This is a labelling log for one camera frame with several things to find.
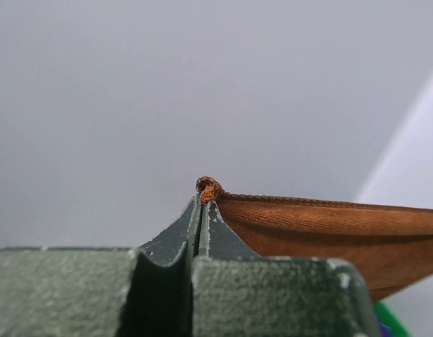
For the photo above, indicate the orange brown towel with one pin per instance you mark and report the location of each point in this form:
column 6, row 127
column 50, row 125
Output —
column 391, row 246

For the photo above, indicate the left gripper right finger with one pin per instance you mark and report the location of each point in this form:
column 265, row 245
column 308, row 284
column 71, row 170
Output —
column 218, row 240

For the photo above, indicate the green plastic tray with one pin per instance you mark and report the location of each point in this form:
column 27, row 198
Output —
column 389, row 324

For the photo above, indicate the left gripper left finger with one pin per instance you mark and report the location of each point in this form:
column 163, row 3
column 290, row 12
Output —
column 158, row 301

